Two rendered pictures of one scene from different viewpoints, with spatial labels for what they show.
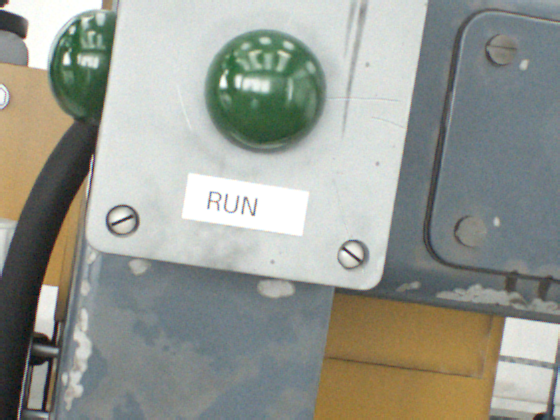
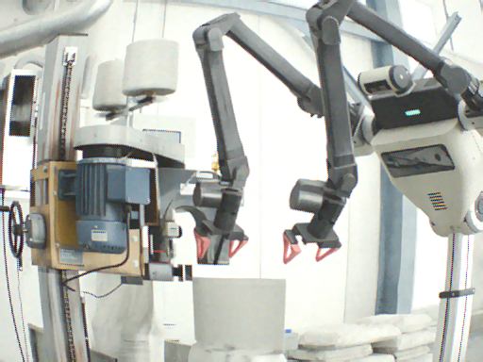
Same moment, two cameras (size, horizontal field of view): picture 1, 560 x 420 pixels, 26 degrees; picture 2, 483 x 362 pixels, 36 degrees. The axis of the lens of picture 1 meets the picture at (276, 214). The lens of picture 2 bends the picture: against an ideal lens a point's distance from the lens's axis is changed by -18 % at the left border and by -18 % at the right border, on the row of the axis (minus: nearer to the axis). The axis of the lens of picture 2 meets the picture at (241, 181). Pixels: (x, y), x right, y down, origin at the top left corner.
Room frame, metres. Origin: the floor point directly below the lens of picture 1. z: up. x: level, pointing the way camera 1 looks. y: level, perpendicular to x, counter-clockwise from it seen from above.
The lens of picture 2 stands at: (1.35, 2.47, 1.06)
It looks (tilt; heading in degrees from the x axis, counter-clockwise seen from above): 6 degrees up; 247
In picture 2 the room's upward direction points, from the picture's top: straight up
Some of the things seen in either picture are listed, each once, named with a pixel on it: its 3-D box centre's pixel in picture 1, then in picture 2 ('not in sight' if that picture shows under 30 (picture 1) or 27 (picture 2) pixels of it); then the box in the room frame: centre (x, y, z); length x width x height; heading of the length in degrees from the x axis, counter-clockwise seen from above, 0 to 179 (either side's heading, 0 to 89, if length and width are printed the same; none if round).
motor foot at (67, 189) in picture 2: not in sight; (79, 184); (0.85, 0.18, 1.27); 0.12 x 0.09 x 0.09; 10
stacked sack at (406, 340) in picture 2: not in sight; (406, 339); (-2.01, -2.25, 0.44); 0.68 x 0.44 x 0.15; 10
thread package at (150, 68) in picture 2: not in sight; (150, 68); (0.66, 0.22, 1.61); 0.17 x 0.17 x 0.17
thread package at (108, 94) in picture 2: not in sight; (113, 85); (0.70, -0.03, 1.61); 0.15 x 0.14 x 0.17; 100
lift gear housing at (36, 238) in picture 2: not in sight; (33, 230); (0.99, 0.07, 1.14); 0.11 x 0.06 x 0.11; 100
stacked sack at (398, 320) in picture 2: not in sight; (391, 324); (-1.99, -2.46, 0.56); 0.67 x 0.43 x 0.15; 100
